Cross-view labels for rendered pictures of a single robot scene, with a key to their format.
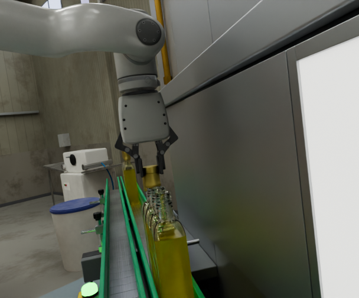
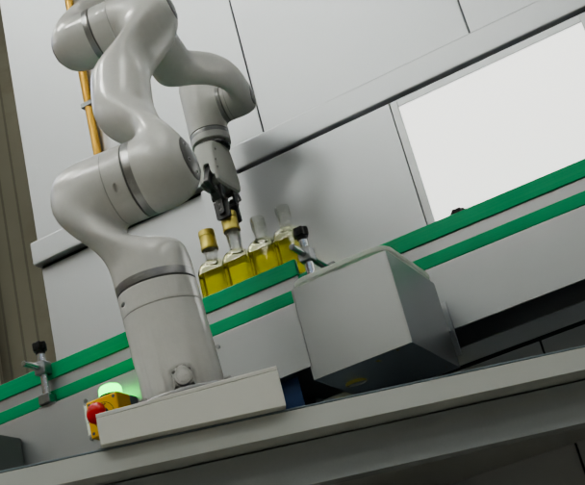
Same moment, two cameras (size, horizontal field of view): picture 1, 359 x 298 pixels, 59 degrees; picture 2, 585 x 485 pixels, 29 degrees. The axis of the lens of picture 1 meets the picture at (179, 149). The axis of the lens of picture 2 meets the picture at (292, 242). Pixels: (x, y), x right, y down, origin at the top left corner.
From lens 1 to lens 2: 2.13 m
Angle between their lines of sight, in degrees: 61
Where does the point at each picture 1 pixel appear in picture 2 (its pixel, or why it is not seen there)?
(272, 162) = (380, 166)
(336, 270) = (438, 191)
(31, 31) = (184, 53)
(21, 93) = not seen: outside the picture
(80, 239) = not seen: outside the picture
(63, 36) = (204, 67)
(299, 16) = (394, 89)
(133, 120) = (221, 163)
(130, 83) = (220, 130)
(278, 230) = (390, 206)
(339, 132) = (429, 127)
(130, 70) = (219, 121)
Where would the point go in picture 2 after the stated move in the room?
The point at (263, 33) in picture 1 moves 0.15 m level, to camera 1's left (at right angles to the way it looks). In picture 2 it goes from (362, 102) to (319, 81)
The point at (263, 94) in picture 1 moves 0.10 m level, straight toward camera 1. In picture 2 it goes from (368, 131) to (398, 105)
